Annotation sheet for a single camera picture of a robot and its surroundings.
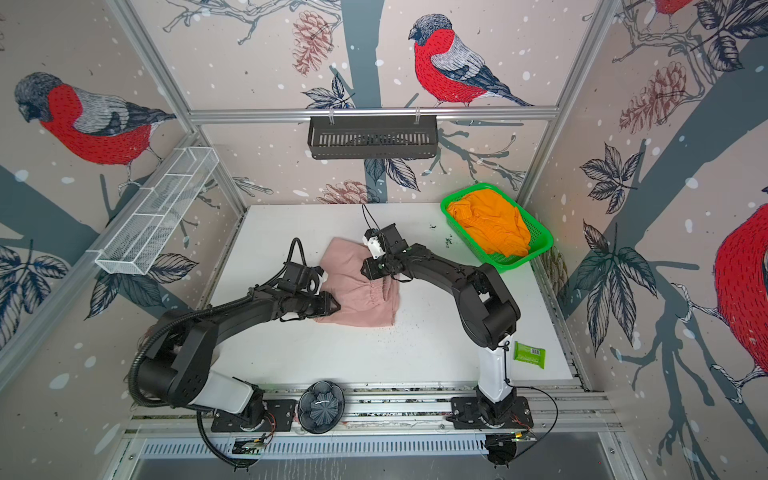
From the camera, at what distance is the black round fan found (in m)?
0.73

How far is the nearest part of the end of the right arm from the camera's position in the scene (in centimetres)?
70

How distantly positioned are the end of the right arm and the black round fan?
1.02 feet
